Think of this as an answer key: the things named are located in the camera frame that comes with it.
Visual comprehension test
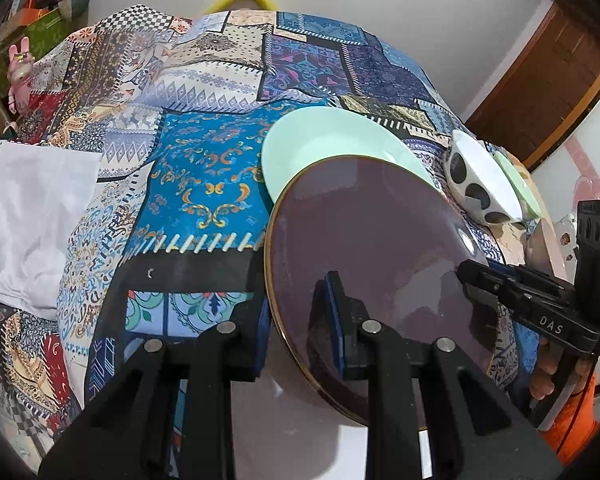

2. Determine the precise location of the mint green bowl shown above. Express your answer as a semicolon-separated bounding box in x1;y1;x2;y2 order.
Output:
493;151;542;221

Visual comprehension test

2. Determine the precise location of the dark purple gold-rimmed plate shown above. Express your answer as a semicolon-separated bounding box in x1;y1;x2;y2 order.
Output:
264;156;498;424

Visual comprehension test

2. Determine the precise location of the white bowl with dark spots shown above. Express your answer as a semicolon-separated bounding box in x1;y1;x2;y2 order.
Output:
444;129;522;226

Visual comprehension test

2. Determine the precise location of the right hand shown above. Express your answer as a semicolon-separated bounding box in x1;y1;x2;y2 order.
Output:
529;337;594;400

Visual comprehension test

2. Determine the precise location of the white suitcase with stickers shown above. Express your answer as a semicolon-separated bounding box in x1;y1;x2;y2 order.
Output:
554;212;578;283

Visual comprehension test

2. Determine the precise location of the mint green plate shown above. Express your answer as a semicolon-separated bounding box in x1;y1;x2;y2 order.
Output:
261;106;432;200

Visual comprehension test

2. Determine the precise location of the white cloth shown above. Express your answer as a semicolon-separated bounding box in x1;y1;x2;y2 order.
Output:
0;142;102;320

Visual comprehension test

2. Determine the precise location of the patchwork patterned bedspread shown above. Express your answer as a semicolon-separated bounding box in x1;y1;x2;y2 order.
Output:
0;3;556;476

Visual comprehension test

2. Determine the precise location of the pink bunny toy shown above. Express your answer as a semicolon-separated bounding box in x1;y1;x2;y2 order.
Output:
7;36;35;115

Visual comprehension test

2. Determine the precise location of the green cardboard box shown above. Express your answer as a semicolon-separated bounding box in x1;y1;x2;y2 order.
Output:
0;8;88;98

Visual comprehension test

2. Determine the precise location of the brown wooden door frame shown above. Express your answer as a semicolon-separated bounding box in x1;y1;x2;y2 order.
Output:
467;0;600;168

